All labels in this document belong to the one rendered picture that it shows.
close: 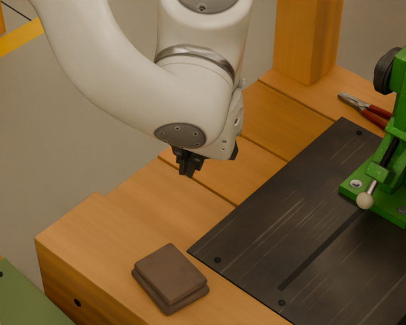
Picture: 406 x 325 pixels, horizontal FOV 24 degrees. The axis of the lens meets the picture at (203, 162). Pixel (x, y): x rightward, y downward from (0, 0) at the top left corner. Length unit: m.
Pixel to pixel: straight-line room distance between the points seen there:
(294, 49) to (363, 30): 1.70
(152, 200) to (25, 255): 1.15
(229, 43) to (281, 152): 0.83
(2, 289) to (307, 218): 0.49
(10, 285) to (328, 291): 0.49
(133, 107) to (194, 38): 0.08
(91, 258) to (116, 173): 1.41
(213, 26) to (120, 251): 0.72
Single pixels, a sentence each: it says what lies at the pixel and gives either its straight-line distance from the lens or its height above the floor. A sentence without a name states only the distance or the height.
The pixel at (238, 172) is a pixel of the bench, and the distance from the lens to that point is 1.62.
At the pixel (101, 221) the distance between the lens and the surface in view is 1.52.
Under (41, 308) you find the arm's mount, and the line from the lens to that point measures 1.45.
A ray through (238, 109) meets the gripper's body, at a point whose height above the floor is 1.38.
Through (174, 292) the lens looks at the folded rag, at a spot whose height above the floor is 0.93.
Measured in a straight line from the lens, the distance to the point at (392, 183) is 1.50.
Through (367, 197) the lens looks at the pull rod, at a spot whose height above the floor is 0.96.
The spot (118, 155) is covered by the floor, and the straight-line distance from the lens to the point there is 2.92.
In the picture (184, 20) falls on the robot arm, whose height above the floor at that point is 1.55.
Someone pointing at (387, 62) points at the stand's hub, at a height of 1.15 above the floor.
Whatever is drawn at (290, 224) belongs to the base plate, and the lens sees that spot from 1.51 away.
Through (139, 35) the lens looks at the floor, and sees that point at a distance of 3.39.
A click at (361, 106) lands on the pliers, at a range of 1.75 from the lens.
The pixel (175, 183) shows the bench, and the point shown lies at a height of 0.88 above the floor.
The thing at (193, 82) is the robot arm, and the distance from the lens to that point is 0.81.
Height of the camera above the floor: 2.02
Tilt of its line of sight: 44 degrees down
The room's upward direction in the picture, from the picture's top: straight up
